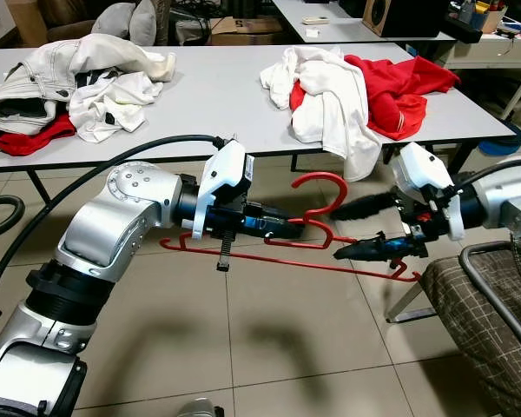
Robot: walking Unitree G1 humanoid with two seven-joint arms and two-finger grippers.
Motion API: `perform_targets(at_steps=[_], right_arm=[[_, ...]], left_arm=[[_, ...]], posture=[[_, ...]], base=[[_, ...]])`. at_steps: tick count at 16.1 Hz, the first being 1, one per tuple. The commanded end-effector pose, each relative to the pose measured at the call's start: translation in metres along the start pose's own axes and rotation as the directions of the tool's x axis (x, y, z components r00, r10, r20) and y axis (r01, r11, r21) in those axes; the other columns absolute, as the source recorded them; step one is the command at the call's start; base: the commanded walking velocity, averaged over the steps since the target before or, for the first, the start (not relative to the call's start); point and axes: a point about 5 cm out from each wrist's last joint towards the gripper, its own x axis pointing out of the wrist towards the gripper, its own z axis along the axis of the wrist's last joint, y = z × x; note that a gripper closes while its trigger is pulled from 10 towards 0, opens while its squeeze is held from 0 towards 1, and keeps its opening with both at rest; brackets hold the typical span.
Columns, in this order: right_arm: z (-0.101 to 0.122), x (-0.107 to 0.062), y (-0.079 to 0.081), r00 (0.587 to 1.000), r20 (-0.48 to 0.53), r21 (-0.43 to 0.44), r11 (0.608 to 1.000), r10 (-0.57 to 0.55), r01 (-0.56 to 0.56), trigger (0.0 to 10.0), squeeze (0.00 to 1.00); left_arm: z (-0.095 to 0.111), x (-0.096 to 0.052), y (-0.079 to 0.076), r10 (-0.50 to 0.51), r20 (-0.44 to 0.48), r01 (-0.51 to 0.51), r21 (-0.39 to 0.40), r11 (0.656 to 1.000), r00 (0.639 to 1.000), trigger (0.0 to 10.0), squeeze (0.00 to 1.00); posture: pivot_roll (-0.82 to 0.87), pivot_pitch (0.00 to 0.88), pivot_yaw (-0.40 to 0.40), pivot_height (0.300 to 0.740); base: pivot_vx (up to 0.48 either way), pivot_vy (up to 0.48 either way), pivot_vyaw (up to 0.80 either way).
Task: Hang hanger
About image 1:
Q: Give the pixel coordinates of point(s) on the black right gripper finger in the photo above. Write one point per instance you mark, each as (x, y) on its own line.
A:
(382, 247)
(369, 207)

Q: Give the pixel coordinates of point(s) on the red plastic clothes hanger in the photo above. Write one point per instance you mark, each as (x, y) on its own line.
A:
(319, 175)

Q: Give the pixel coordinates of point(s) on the off-white denim jacket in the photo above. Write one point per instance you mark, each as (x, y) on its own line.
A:
(43, 78)

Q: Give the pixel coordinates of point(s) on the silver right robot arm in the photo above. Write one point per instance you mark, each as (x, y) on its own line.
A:
(512, 195)

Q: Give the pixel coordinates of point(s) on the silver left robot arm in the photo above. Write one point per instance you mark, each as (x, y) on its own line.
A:
(113, 217)

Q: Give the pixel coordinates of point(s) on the blue round stool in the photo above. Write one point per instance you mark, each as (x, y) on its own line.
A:
(504, 146)

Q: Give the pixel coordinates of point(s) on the white crumpled cotton shirt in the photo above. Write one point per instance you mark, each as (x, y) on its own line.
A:
(330, 104)

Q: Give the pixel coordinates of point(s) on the red crumpled polo shirt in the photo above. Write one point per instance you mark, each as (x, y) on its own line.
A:
(399, 95)

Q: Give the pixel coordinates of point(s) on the long white table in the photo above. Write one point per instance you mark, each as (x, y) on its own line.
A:
(217, 95)

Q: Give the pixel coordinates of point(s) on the white black printed t-shirt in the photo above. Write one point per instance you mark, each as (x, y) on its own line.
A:
(113, 109)

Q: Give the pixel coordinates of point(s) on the white side desk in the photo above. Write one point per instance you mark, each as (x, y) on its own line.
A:
(495, 54)

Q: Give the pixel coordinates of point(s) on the small white box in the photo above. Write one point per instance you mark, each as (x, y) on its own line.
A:
(313, 34)

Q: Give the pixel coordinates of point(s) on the small white table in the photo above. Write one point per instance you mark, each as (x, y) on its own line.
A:
(339, 26)

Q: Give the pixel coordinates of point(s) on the flat brown cardboard box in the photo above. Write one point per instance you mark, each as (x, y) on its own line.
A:
(247, 30)

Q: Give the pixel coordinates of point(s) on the white remote control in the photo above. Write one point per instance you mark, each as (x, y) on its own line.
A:
(316, 20)

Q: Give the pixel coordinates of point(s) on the black wooden speaker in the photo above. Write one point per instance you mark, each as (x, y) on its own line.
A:
(408, 16)

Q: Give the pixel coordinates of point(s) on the black desk organizer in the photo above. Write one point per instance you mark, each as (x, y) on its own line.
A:
(469, 26)

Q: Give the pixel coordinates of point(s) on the grey cushion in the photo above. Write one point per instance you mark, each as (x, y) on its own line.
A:
(143, 22)
(113, 22)

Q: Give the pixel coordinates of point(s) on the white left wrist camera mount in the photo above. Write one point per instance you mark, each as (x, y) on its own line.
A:
(224, 174)

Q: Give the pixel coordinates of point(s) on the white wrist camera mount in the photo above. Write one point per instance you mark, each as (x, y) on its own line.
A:
(224, 174)
(417, 169)

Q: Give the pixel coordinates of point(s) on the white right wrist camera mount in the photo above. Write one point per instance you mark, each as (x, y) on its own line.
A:
(417, 169)

